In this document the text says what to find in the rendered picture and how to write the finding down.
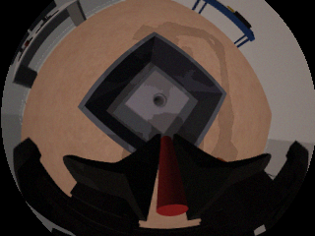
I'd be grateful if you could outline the dark red peg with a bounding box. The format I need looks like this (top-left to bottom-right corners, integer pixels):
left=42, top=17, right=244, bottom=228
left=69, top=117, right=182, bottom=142
left=157, top=135, right=189, bottom=216

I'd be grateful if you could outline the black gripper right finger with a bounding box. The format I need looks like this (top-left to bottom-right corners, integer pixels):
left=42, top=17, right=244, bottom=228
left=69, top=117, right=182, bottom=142
left=173, top=134, right=272, bottom=220

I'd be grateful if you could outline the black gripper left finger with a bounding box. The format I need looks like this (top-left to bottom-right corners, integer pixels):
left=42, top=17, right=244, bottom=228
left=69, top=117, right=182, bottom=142
left=63, top=134, right=160, bottom=221

